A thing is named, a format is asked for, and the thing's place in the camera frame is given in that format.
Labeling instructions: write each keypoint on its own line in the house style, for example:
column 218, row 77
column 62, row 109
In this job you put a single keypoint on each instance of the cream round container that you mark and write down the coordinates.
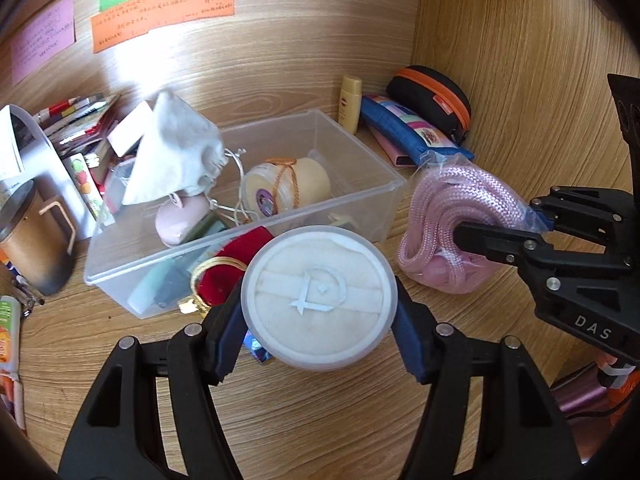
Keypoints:
column 300, row 180

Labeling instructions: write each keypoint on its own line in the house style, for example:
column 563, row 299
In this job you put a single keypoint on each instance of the orange sticky note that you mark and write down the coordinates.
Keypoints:
column 165, row 15

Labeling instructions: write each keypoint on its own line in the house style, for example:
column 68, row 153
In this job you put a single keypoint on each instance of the blue patchwork pencil case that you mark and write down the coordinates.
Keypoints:
column 405, row 120

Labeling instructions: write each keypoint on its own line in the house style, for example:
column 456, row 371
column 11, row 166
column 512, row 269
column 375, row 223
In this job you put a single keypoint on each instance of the pink sticky note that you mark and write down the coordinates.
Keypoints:
column 42, row 37

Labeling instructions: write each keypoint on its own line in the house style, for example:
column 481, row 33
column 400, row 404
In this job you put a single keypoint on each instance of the beige sunscreen bottle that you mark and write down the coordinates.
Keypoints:
column 350, row 105

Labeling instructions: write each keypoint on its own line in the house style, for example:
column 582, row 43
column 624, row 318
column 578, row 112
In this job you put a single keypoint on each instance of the stack of books and notebooks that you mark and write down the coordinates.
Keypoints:
column 75, row 115

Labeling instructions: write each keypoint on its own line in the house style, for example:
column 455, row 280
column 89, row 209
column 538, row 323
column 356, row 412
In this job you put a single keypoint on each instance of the pink metallic bottle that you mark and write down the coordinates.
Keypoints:
column 575, row 395

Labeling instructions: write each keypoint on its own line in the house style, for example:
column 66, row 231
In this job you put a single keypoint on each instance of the small iridescent card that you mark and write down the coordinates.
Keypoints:
column 257, row 350

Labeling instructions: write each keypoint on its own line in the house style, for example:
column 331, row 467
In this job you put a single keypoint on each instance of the orange and green tube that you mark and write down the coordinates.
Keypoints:
column 7, row 330

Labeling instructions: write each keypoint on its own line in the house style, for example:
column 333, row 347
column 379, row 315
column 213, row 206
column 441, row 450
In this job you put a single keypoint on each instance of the grey tabletop mirror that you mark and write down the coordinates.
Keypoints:
column 50, row 172

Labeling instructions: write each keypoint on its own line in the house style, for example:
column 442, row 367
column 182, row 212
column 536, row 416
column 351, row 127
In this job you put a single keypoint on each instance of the brown mug with lid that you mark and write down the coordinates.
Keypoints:
column 35, row 245

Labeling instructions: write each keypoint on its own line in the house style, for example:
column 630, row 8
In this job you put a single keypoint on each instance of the clear plastic storage box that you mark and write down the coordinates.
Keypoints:
column 350, row 160

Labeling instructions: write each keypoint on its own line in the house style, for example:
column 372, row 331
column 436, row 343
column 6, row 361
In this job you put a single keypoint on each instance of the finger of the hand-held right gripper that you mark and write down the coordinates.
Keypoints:
column 500, row 247
column 585, row 205

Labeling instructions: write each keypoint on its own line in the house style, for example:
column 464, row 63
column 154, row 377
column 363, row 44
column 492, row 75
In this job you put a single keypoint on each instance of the pale teal tube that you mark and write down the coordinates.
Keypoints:
column 150, row 290

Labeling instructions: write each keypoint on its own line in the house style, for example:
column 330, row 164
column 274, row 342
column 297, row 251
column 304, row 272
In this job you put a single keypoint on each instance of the black orange zip case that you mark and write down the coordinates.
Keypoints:
column 430, row 92

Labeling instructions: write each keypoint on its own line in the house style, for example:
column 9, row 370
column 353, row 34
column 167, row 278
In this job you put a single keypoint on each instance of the pink flat case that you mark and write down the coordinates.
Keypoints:
column 394, row 152

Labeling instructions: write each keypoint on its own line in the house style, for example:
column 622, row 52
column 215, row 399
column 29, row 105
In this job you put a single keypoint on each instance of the dark green bottle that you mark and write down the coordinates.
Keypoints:
column 205, row 228

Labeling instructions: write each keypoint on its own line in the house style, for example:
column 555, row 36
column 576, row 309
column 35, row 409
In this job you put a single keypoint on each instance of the pink round case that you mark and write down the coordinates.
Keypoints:
column 180, row 220

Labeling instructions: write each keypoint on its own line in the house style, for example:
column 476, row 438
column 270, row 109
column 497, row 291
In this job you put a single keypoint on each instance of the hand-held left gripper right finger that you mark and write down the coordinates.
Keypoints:
column 407, row 342

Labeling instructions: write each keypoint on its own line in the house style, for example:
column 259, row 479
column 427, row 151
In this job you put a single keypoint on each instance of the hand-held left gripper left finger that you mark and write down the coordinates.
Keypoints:
column 227, row 327

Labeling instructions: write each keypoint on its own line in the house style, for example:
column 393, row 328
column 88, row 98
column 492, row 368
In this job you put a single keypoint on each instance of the round powder puff case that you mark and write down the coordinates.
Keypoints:
column 315, row 305

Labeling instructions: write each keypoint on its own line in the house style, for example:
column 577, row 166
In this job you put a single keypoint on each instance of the fruit print carton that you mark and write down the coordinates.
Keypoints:
column 85, row 185

